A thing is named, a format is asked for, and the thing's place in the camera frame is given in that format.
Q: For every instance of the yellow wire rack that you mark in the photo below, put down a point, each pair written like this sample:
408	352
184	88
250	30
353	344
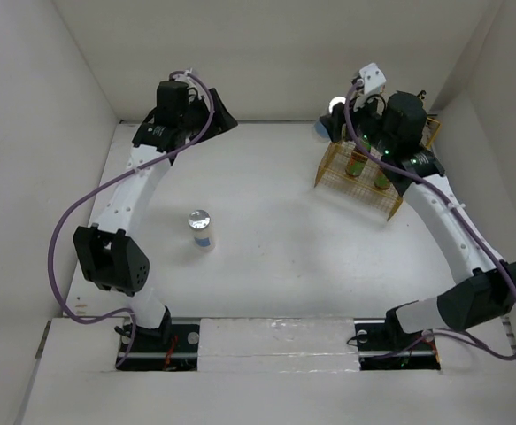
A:
331	170

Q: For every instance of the glass oil bottle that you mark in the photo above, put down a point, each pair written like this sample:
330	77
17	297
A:
422	96

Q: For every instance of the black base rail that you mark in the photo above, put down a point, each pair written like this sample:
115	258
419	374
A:
243	345

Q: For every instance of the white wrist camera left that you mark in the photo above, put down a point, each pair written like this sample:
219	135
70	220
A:
194	89

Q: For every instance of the red sauce bottle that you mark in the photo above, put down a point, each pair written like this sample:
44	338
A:
356	163
381	181

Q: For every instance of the silver-lid spice jar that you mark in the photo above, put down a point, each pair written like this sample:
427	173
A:
200	224
329	126

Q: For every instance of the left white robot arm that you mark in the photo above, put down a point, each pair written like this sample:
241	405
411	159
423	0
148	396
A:
107	251

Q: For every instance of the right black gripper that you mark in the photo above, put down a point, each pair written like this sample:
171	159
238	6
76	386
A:
333	122

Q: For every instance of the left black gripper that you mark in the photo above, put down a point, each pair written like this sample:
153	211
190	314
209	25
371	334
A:
221	122

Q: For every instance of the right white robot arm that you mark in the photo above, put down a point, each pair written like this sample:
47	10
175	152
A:
484	283

